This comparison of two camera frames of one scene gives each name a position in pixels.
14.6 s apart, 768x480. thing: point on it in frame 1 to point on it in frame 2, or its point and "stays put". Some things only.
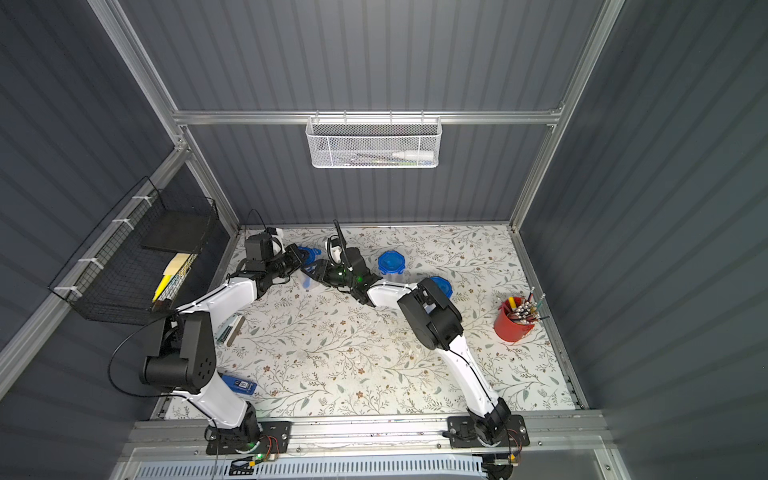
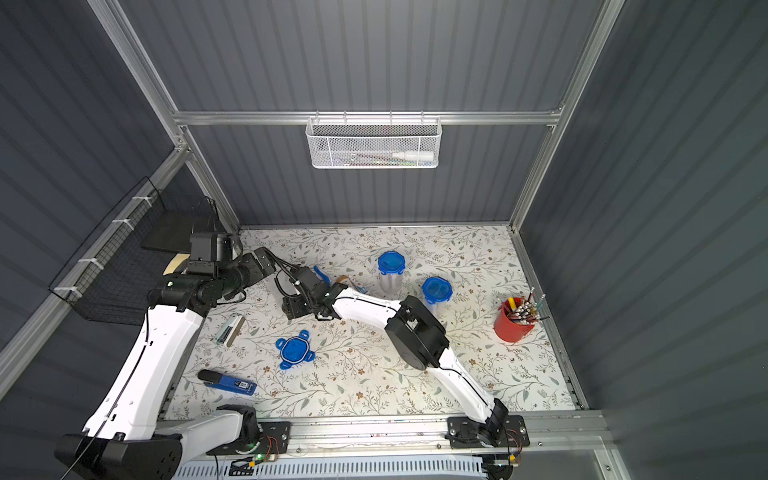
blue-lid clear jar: x=391 y=262 stays put
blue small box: x=240 y=385 stays put
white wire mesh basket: x=374 y=142 stays put
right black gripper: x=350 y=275 to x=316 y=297
